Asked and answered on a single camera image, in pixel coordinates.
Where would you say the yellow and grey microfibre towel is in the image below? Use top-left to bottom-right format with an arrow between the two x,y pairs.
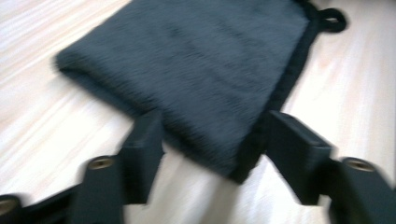
54,0 -> 348,185

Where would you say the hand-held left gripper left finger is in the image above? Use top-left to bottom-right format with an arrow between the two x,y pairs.
119,109 -> 165,205

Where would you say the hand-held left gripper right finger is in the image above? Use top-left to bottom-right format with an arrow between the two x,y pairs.
266,109 -> 334,207

